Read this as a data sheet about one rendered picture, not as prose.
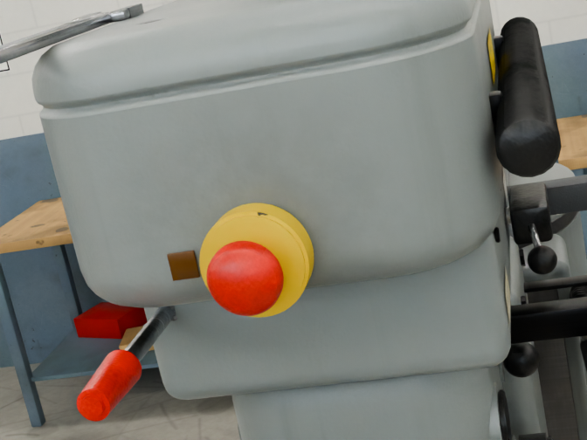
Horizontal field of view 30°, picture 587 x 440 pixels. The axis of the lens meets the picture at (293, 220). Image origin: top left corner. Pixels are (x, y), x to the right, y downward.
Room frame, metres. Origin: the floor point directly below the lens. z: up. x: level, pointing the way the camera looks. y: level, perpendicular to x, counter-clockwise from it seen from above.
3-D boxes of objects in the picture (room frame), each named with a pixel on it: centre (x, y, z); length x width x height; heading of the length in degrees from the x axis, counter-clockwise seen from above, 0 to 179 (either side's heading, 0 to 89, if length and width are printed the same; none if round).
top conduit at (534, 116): (0.79, -0.18, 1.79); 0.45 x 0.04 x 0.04; 166
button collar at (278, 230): (0.57, 0.02, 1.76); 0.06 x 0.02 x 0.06; 76
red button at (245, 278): (0.55, 0.03, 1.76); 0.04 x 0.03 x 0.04; 76
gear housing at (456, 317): (0.83, -0.04, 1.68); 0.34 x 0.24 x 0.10; 166
